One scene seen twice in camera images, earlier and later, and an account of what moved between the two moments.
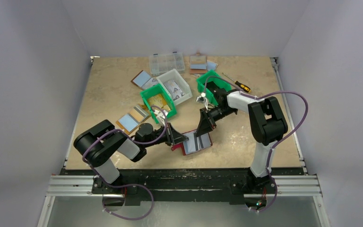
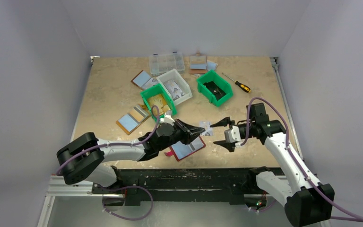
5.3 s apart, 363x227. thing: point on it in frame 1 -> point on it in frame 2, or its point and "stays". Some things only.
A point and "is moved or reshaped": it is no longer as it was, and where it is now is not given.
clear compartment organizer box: x=159 y=64 stays
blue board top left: x=143 y=81 stays
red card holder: x=181 y=145 is moved or reshaped
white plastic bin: x=174 y=82 stays
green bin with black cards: x=212 y=83 stays
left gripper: x=173 y=136 -> x=193 y=131
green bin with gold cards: x=157 y=98 stays
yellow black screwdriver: x=239 y=85 stays
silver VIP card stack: x=174 y=89 stays
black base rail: x=187 y=187 stays
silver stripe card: x=203 y=141 -> x=196 y=144
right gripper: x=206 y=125 -> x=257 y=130
